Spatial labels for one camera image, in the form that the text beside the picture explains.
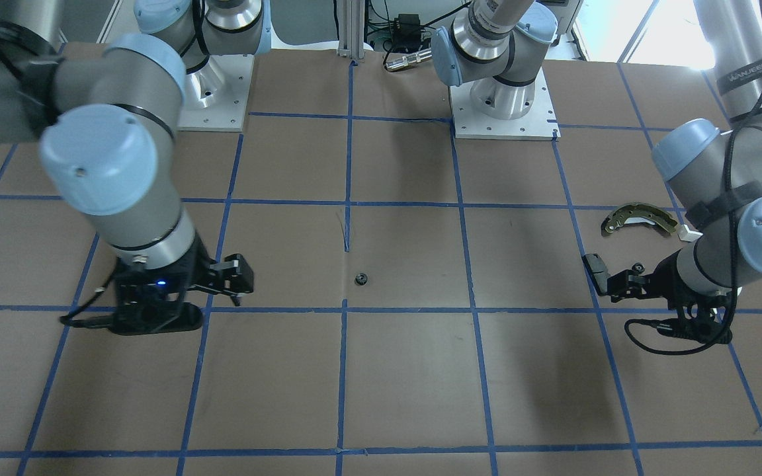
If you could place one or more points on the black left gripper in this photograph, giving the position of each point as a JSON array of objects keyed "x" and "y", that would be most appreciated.
[{"x": 667, "y": 274}]

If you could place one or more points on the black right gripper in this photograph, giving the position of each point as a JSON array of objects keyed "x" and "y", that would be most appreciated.
[{"x": 200, "y": 263}]

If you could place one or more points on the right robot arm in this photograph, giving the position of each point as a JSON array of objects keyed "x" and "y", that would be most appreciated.
[{"x": 106, "y": 128}]

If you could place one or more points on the black brake pad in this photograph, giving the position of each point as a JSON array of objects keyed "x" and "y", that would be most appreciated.
[{"x": 598, "y": 272}]

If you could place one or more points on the olive green brake shoe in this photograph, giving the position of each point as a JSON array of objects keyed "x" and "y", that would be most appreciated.
[{"x": 638, "y": 213}]

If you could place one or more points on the white curved plastic part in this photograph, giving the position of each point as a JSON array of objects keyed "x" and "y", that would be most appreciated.
[{"x": 686, "y": 234}]

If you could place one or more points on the silver metal connector plug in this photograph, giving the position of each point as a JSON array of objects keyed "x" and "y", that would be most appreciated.
[{"x": 407, "y": 60}]

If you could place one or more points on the black power adapter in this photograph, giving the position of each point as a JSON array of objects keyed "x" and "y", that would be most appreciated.
[{"x": 406, "y": 27}]

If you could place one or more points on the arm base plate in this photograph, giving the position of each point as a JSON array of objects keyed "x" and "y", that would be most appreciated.
[
  {"x": 487, "y": 109},
  {"x": 216, "y": 95}
]

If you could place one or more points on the aluminium frame post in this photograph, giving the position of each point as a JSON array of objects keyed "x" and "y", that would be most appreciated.
[{"x": 350, "y": 20}]

